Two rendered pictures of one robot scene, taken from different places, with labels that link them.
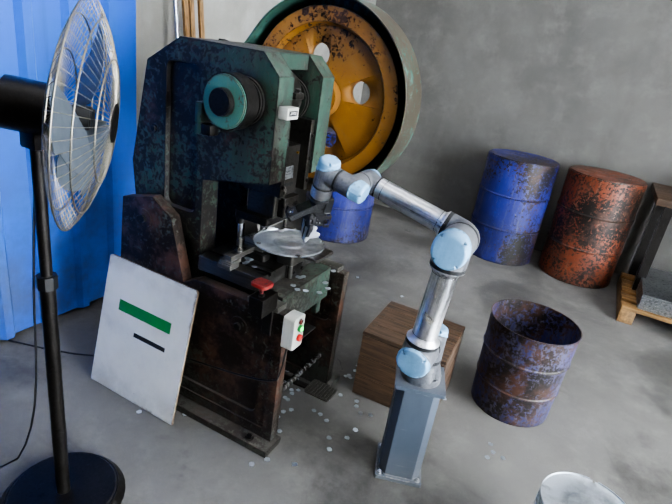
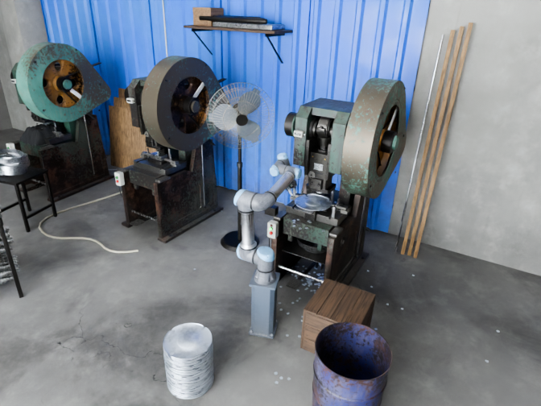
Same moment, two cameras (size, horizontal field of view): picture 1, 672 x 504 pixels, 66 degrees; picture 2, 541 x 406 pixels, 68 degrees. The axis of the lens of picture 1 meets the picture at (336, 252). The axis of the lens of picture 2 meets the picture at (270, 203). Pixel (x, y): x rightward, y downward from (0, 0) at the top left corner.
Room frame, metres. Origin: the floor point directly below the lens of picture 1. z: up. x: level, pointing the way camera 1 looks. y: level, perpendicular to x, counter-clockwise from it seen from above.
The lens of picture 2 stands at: (1.87, -2.68, 2.15)
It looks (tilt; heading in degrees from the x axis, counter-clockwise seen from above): 26 degrees down; 95
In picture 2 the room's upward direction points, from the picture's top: 2 degrees clockwise
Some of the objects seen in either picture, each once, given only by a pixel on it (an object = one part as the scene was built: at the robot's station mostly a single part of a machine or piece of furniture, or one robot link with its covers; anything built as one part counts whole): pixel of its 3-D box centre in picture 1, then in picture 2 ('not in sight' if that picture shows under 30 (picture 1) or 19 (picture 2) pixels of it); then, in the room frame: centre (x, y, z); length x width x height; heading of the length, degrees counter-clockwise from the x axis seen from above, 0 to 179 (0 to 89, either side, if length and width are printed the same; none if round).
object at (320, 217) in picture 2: (261, 257); (318, 209); (2.00, 0.31, 0.68); 0.45 x 0.30 x 0.06; 156
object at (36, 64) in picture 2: not in sight; (71, 114); (-1.06, 2.03, 0.87); 1.53 x 0.99 x 1.74; 69
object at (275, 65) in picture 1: (236, 213); (327, 185); (2.06, 0.44, 0.83); 0.79 x 0.43 x 1.34; 66
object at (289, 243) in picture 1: (289, 242); (312, 202); (1.95, 0.19, 0.78); 0.29 x 0.29 x 0.01
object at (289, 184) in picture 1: (278, 176); (320, 168); (1.99, 0.27, 1.04); 0.17 x 0.15 x 0.30; 66
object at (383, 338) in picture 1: (409, 358); (337, 321); (2.18, -0.44, 0.18); 0.40 x 0.38 x 0.35; 67
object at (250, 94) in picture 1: (231, 105); (297, 126); (1.78, 0.43, 1.31); 0.22 x 0.12 x 0.22; 66
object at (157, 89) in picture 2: not in sight; (184, 138); (0.58, 1.36, 0.87); 1.53 x 0.99 x 1.74; 64
